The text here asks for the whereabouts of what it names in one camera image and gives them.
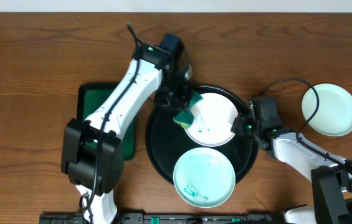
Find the green scouring sponge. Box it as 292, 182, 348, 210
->
173, 90, 202, 129

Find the white pink plate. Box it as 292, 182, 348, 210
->
186, 93, 238, 147

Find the mint plate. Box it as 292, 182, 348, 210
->
301, 83, 352, 137
173, 147, 236, 208

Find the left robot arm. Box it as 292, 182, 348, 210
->
61, 41, 191, 223

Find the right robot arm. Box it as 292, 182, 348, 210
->
231, 113, 352, 223

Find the round black serving tray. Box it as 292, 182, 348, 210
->
145, 85, 258, 184

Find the black rectangular water tray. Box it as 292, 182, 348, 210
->
77, 82, 136, 161

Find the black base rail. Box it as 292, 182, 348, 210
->
39, 213, 286, 224

